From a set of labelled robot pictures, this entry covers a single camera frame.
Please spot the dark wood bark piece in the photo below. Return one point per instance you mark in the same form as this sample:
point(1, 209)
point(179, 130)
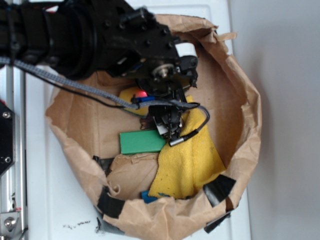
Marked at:
point(147, 123)

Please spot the aluminium frame rail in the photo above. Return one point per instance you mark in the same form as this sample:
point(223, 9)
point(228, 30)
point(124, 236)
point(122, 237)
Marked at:
point(13, 190)

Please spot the black mounting plate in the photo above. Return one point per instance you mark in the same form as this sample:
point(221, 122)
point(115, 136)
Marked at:
point(7, 117)

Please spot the black tape strip right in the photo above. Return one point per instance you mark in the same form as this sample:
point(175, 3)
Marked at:
point(218, 190)

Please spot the brown paper bag liner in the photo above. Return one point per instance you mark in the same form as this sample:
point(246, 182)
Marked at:
point(89, 134)

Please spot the green rectangular sponge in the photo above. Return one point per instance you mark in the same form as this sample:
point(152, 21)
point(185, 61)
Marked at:
point(144, 141)

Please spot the white plastic tray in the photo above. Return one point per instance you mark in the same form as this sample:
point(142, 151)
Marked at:
point(57, 206)

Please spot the yellow sponge with green pad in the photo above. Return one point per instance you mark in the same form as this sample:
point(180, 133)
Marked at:
point(128, 94)

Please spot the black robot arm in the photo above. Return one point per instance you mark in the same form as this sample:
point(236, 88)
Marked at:
point(70, 40)

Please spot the blue object under cloth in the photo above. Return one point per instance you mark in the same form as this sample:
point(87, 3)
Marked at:
point(149, 199)

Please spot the yellow microfibre cloth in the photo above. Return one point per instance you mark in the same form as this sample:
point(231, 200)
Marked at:
point(185, 168)

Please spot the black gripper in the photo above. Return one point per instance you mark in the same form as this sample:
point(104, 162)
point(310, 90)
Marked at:
point(168, 117)

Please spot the black tape patch bottom left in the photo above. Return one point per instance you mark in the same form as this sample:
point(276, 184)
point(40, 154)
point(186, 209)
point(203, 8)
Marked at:
point(108, 205)

